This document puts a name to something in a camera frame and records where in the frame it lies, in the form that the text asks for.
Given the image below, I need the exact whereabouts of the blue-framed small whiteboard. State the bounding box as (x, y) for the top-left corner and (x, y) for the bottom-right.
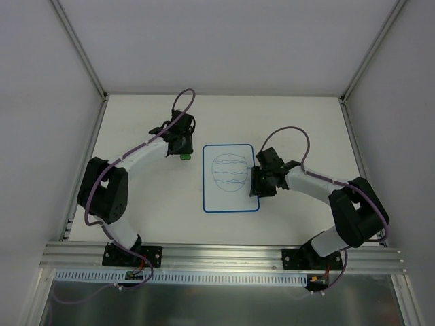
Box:
(203, 143), (260, 214)

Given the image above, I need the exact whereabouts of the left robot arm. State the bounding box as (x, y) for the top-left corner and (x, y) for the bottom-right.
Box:
(77, 110), (196, 266)

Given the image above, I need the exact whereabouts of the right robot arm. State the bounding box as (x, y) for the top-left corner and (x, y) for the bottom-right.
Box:
(250, 148), (389, 270)

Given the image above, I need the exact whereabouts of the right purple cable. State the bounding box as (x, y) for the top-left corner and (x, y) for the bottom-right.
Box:
(261, 127), (390, 289)

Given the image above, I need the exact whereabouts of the purple cable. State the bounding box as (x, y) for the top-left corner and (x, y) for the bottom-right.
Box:
(261, 127), (390, 289)
(50, 88), (197, 305)

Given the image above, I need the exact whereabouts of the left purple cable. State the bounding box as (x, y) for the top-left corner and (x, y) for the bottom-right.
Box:
(50, 88), (197, 305)

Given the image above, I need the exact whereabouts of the right table edge rail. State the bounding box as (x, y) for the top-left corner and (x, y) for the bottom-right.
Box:
(339, 98), (388, 247)

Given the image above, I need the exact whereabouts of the table edge rail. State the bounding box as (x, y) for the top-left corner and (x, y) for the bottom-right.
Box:
(339, 98), (388, 247)
(56, 94), (109, 241)

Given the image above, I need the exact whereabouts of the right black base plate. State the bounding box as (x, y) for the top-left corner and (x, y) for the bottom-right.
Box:
(281, 249), (343, 271)

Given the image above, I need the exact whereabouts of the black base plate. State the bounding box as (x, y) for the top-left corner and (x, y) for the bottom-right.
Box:
(101, 244), (163, 268)
(281, 249), (343, 271)

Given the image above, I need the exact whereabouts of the white slotted cable duct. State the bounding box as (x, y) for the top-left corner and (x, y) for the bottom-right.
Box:
(54, 269), (308, 287)

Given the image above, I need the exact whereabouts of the left table edge rail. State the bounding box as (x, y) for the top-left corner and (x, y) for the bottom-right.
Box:
(56, 94), (109, 241)

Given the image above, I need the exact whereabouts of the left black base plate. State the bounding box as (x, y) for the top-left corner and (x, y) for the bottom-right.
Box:
(101, 244), (163, 268)

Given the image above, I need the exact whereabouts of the aluminium mounting rail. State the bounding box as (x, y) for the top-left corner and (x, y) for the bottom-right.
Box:
(39, 241), (408, 275)

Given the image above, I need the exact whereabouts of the left aluminium frame post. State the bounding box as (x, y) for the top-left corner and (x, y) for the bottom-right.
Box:
(48, 0), (107, 100)

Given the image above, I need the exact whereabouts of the aluminium frame post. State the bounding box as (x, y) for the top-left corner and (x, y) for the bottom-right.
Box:
(48, 0), (107, 100)
(340, 0), (408, 103)

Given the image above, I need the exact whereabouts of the right aluminium frame post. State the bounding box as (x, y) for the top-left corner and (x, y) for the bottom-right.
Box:
(340, 0), (408, 103)

